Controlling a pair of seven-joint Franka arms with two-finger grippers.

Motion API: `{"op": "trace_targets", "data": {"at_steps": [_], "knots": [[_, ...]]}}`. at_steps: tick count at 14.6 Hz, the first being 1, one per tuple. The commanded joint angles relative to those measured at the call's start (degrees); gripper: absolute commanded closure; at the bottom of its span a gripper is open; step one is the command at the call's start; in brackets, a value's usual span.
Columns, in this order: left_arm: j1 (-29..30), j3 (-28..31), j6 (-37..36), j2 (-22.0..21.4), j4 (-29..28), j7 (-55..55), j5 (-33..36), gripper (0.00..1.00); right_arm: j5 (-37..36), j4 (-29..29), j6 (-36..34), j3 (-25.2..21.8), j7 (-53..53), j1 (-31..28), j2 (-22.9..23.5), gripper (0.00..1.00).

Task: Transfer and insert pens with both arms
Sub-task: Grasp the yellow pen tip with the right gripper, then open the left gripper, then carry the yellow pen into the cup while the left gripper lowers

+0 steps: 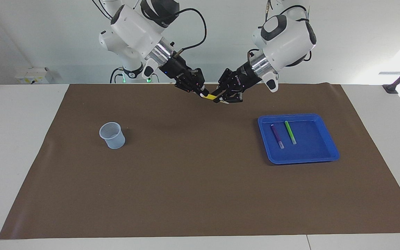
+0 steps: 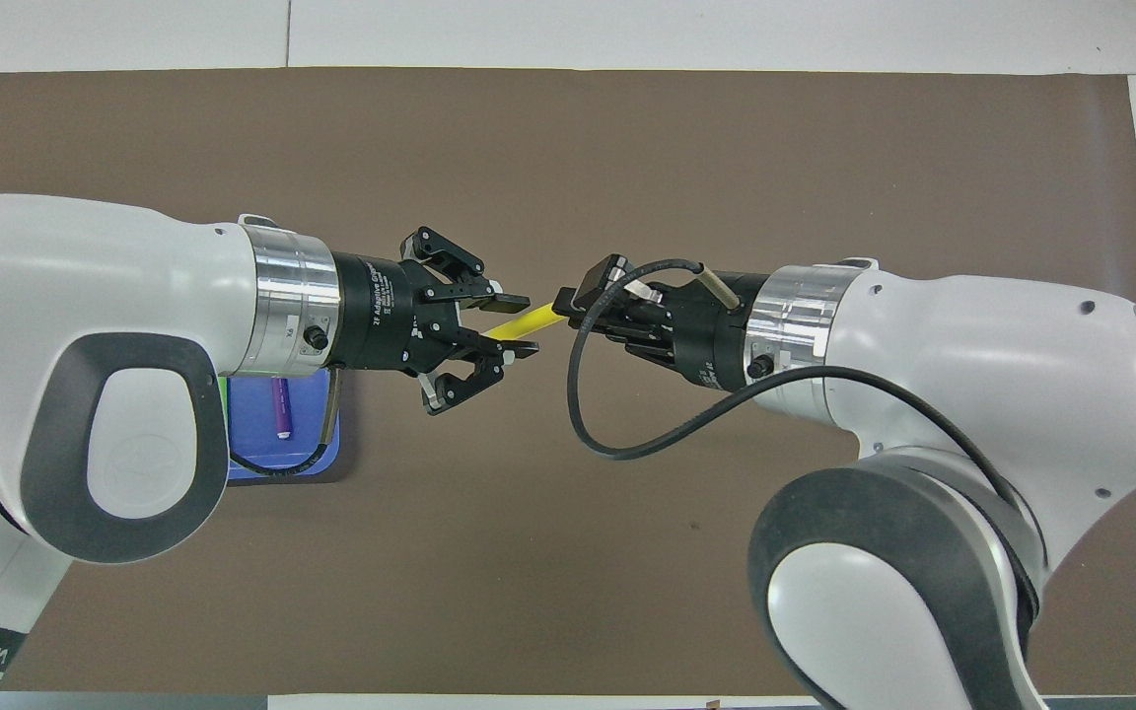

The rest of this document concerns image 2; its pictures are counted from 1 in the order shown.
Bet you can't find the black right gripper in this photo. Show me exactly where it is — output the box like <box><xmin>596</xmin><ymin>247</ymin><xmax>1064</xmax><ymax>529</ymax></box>
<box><xmin>553</xmin><ymin>253</ymin><xmax>773</xmax><ymax>394</ymax></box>

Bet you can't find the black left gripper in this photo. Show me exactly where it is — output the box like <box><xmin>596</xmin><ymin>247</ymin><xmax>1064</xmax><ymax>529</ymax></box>
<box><xmin>331</xmin><ymin>227</ymin><xmax>540</xmax><ymax>417</ymax></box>

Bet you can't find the yellow marker pen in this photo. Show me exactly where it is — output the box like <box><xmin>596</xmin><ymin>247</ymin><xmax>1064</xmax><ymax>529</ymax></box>
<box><xmin>484</xmin><ymin>304</ymin><xmax>569</xmax><ymax>343</ymax></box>

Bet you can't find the brown table mat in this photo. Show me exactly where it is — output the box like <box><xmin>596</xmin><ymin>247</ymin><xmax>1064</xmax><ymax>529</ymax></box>
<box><xmin>0</xmin><ymin>67</ymin><xmax>1136</xmax><ymax>696</ymax></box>

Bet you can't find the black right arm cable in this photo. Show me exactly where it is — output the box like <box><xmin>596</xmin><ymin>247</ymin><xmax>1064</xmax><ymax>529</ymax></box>
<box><xmin>568</xmin><ymin>258</ymin><xmax>1034</xmax><ymax>593</ymax></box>

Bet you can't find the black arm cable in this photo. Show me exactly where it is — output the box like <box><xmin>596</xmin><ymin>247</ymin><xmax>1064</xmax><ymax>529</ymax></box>
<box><xmin>223</xmin><ymin>365</ymin><xmax>344</xmax><ymax>478</ymax></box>
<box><xmin>568</xmin><ymin>258</ymin><xmax>1034</xmax><ymax>593</ymax></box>

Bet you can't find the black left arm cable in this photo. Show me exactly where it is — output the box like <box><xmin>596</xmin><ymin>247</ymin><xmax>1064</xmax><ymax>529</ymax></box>
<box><xmin>223</xmin><ymin>365</ymin><xmax>344</xmax><ymax>478</ymax></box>

